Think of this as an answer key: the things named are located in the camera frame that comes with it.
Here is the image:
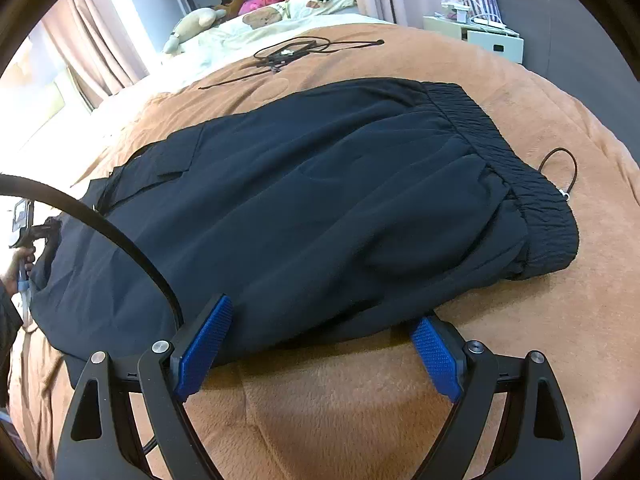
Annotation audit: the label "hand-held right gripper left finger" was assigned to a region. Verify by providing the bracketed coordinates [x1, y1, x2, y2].
[54, 294, 234, 480]

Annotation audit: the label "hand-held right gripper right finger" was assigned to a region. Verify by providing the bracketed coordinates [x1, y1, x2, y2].
[407, 314, 582, 480]

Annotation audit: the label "black pants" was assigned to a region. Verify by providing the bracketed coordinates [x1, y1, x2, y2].
[29, 77, 580, 390]

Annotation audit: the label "person's left hand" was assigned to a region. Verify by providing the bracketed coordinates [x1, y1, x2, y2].
[2, 249, 37, 286]

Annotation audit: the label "brown fleece blanket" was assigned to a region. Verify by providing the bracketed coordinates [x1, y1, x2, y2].
[10, 22, 640, 480]

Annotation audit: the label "beige plush toy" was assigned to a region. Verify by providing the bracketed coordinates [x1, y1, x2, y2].
[162, 7, 226, 56]

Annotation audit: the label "brown plush toy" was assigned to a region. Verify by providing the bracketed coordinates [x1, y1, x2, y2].
[212, 0, 242, 22]

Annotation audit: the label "white nightstand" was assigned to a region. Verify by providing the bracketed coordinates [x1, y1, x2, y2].
[422, 14, 525, 64]

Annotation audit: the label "cream bear-print quilt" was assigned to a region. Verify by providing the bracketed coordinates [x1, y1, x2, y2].
[160, 0, 391, 92]

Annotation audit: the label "black sleeved gripper cable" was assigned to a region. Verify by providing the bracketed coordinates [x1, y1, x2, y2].
[0, 173, 185, 333]

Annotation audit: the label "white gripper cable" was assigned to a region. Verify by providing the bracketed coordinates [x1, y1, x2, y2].
[20, 287, 40, 332]

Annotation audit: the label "black cord loop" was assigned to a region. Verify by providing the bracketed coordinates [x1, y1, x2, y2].
[539, 147, 579, 202]

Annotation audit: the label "thin black cable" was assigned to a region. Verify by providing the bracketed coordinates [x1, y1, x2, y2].
[198, 66, 282, 91]

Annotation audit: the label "black cable bundle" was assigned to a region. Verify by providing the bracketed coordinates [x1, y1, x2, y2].
[252, 37, 386, 73]

